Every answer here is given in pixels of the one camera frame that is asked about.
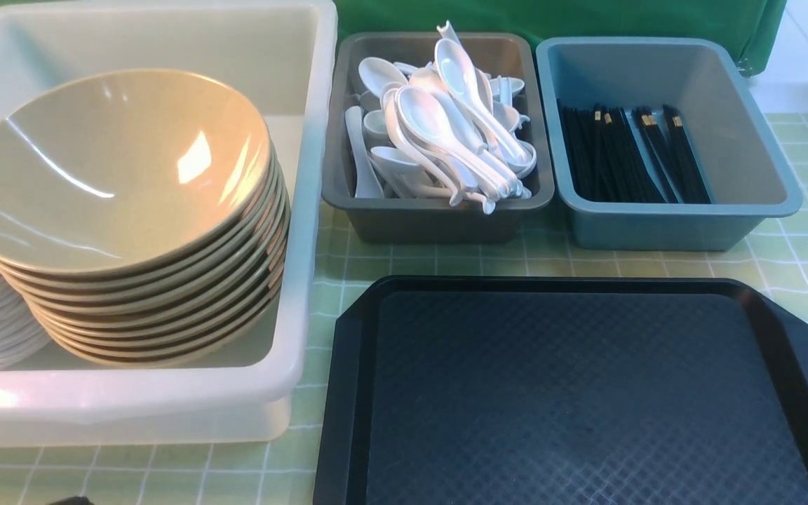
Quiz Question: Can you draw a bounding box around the pile of white soup spoons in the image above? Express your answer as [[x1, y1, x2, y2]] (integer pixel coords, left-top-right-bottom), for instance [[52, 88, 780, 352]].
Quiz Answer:
[[345, 22, 538, 215]]

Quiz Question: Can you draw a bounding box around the green fabric backdrop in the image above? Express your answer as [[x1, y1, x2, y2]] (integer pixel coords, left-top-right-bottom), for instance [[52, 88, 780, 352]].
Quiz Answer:
[[335, 1, 786, 77]]

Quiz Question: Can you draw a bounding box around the stack of beige bowls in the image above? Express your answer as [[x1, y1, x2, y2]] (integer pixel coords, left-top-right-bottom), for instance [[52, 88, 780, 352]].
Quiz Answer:
[[0, 140, 290, 368]]

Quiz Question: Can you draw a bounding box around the bundle of black chopsticks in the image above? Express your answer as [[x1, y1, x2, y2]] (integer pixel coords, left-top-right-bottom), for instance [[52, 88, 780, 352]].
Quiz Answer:
[[558, 102, 714, 204]]

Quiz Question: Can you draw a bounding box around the beige noodle bowl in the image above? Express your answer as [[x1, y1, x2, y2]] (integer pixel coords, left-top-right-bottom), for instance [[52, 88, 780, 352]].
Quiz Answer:
[[0, 68, 273, 277]]

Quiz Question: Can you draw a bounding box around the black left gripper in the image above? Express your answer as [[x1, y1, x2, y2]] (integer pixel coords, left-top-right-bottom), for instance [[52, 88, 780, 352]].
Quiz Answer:
[[48, 496, 94, 505]]

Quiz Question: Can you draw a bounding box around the blue-grey plastic chopstick bin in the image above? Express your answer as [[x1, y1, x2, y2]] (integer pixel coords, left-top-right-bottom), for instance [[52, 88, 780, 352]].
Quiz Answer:
[[536, 37, 804, 250]]

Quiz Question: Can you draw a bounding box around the large white plastic tub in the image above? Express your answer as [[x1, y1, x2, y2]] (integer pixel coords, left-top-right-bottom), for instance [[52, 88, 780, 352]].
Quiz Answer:
[[0, 1, 337, 447]]

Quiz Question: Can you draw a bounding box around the white ceramic soup spoon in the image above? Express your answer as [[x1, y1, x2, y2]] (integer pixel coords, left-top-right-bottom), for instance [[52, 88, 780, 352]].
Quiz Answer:
[[395, 84, 510, 199]]

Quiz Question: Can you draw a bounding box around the black plastic serving tray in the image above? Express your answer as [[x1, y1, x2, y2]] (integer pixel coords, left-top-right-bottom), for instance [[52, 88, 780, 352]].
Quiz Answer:
[[312, 276, 808, 504]]

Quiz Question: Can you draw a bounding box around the grey plastic spoon bin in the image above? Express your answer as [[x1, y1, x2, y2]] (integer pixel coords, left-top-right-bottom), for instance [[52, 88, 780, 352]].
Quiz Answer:
[[323, 32, 555, 244]]

